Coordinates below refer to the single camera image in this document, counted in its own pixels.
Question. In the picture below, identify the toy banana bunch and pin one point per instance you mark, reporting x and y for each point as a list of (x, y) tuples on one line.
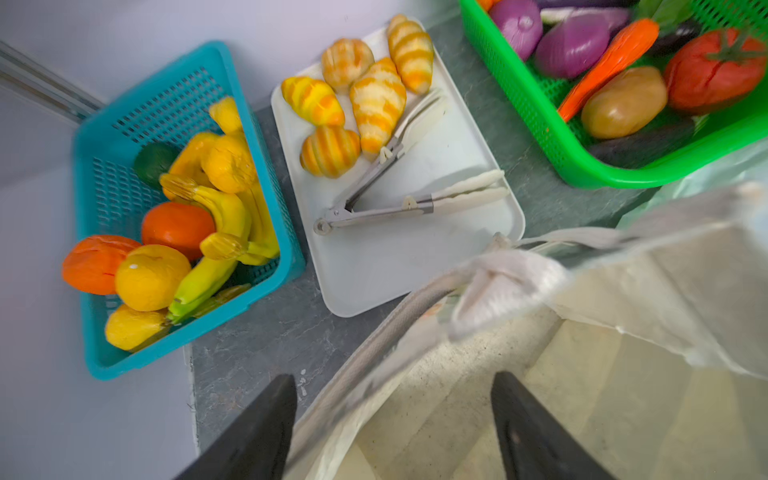
[(217, 173)]

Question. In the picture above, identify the brown toy potato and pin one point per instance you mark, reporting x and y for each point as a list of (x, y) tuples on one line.
[(626, 104)]

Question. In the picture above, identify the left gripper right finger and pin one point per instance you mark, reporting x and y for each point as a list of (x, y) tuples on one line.
[(532, 443)]

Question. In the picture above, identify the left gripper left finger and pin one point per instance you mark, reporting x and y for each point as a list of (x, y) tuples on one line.
[(257, 443)]

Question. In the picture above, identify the green toy lime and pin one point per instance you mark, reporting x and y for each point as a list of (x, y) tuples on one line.
[(154, 160)]

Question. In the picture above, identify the teal plastic basket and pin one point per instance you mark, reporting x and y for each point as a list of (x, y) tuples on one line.
[(198, 92)]

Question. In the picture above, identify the beige canvas tote bag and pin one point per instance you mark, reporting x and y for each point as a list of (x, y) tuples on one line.
[(647, 344)]

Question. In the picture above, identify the yellow toy lemon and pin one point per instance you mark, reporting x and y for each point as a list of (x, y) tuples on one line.
[(131, 330)]

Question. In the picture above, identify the orange toy carrot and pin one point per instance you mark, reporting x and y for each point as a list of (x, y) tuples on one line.
[(629, 45)]

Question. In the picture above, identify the toy striped bread roll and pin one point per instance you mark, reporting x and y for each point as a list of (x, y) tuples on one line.
[(330, 151)]

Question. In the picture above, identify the toy croissant bread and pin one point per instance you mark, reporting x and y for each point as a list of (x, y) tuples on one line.
[(378, 101)]

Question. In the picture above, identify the white plastic grocery bag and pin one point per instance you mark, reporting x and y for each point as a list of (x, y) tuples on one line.
[(748, 163)]

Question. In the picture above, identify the white plastic tray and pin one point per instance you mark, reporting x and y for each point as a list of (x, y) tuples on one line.
[(363, 266)]

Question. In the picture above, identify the yellow toy apple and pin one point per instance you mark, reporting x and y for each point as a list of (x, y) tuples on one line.
[(147, 279)]

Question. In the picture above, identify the red toy tomato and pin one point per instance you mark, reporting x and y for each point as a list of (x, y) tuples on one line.
[(714, 71)]

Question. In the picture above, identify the toy orange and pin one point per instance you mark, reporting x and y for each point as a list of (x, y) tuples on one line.
[(92, 264), (178, 226)]

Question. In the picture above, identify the green plastic basket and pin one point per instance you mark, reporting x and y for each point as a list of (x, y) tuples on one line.
[(536, 99)]

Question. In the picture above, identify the purple toy onion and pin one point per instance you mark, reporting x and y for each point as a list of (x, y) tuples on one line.
[(575, 44), (520, 23)]

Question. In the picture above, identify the metal kitchen tongs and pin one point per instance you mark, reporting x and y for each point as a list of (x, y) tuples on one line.
[(428, 167)]

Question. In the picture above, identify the dark toy eggplant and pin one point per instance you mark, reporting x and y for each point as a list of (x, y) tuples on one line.
[(645, 145)]

